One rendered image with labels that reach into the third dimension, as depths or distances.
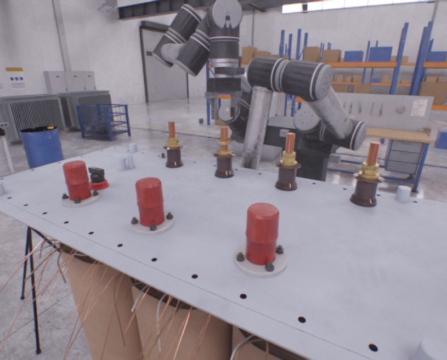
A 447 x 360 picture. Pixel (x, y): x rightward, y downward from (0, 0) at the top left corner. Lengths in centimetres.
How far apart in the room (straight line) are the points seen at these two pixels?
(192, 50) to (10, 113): 814
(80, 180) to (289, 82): 90
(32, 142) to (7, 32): 992
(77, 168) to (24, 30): 1456
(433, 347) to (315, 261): 27
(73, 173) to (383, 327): 90
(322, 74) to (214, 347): 110
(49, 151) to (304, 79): 495
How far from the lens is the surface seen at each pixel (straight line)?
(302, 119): 205
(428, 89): 880
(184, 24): 188
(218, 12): 104
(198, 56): 117
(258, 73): 132
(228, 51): 103
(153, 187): 72
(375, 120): 573
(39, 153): 562
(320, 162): 310
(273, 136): 271
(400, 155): 517
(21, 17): 1549
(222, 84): 104
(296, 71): 124
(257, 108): 135
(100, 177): 110
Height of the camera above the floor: 176
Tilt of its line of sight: 22 degrees down
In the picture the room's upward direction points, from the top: straight up
